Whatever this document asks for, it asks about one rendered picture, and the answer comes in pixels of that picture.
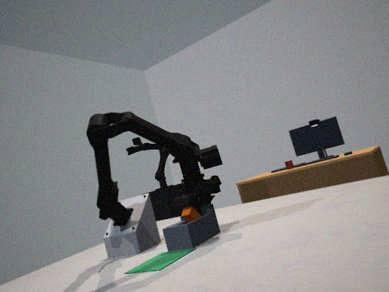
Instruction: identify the orange l-shaped part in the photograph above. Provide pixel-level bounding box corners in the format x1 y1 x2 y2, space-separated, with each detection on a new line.
181 206 202 223

